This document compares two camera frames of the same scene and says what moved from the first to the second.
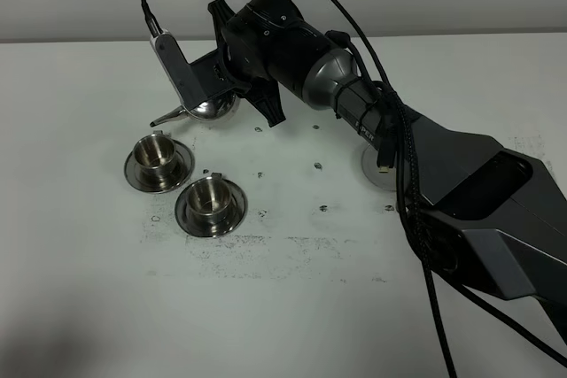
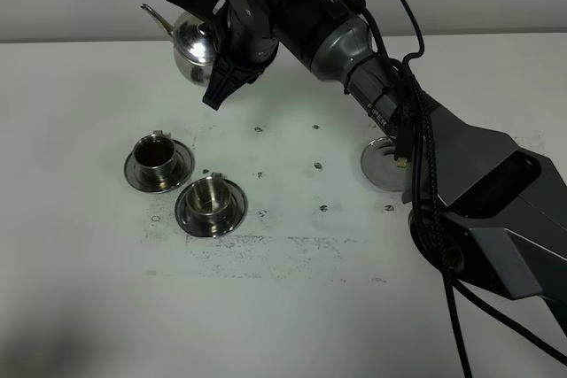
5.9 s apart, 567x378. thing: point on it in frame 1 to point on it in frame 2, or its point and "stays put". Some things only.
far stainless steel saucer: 184,164 stays put
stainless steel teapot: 220,107 to 195,44
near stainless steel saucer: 205,229 stays put
